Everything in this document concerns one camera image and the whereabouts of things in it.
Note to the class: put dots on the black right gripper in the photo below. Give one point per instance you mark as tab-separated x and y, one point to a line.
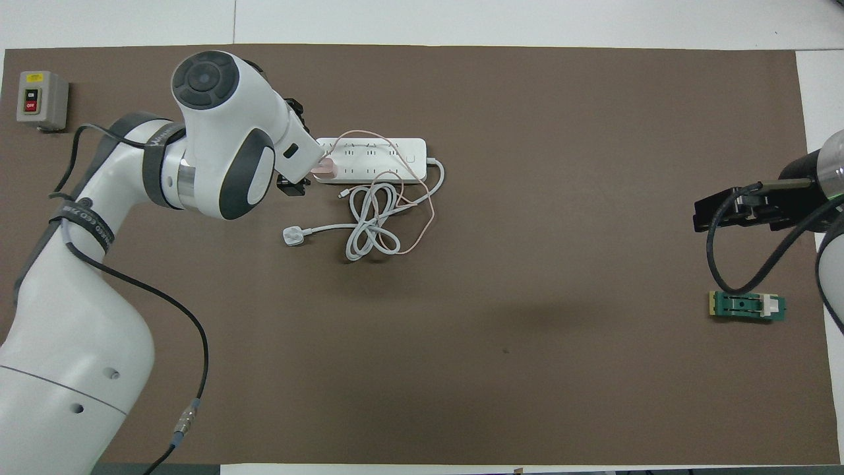
798	204

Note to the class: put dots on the pink charger block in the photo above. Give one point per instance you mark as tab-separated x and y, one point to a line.
326	170

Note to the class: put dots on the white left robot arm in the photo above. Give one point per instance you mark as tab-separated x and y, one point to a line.
66	343

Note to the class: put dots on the white power strip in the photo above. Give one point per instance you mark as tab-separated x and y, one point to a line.
395	165

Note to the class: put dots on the brown table mat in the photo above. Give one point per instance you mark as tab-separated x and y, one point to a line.
461	396

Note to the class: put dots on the green knife switch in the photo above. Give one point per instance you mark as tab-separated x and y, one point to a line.
745	305

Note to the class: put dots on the grey on-off switch box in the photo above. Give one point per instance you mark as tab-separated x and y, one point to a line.
39	99

